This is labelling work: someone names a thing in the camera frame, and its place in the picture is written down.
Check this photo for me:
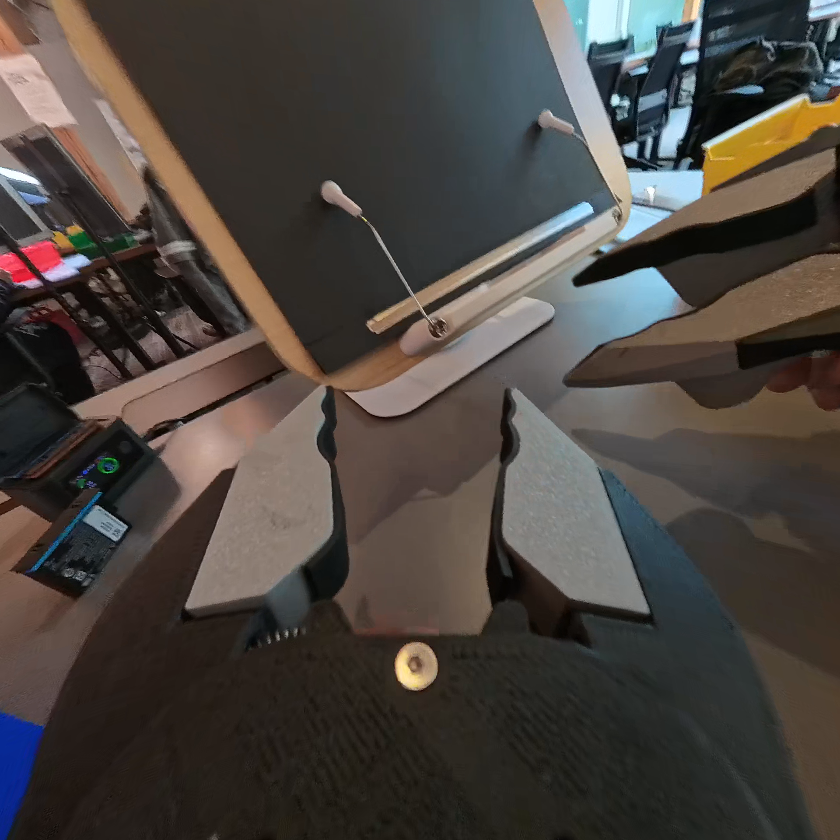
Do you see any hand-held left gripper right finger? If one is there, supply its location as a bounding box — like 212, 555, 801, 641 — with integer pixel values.
489, 387, 653, 623

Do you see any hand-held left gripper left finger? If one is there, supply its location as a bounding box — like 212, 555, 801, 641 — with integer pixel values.
184, 386, 350, 626

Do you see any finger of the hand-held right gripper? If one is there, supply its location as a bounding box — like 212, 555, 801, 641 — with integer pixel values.
571, 125, 840, 288
562, 253, 840, 410

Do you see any person's right hand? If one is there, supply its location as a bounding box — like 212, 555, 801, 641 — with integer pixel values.
764, 350, 840, 412

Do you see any yellow plastic bin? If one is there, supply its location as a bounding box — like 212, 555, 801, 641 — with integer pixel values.
700, 92, 840, 196

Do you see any black office chair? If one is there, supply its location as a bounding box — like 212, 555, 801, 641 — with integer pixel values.
676, 0, 818, 168
587, 36, 637, 126
623, 20, 697, 165

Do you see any black charger case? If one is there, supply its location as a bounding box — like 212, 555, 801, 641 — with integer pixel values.
0, 382, 160, 521

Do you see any red plastic bin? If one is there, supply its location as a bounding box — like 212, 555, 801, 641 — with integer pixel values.
0, 241, 63, 286

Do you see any black wooden book stand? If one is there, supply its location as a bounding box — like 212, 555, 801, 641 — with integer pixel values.
51, 0, 634, 419

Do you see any white paper notice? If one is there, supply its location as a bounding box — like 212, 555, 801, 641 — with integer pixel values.
0, 52, 76, 129

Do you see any metal wire page holder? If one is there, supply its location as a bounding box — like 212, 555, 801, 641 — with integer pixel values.
537, 108, 626, 223
319, 179, 452, 340

